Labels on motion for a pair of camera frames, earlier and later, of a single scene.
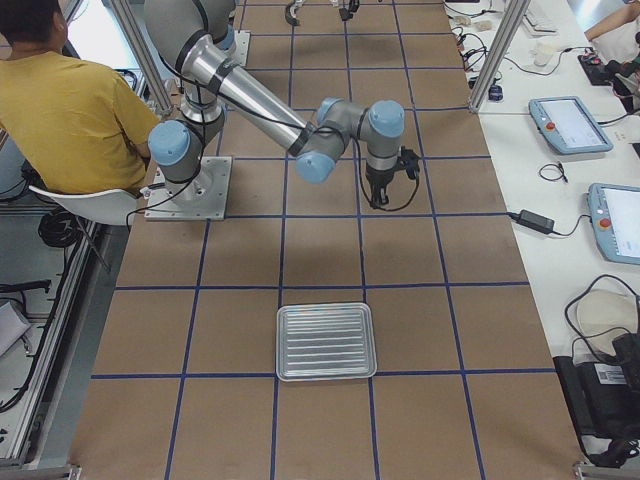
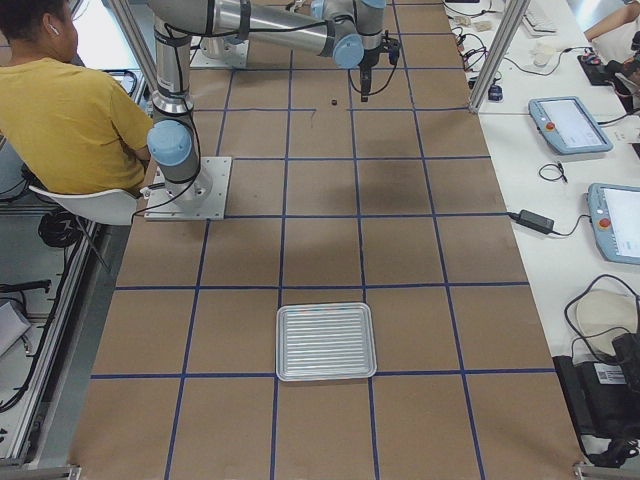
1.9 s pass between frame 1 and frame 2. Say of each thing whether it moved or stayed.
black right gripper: moved
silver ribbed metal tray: stayed
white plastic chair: stayed
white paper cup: stayed
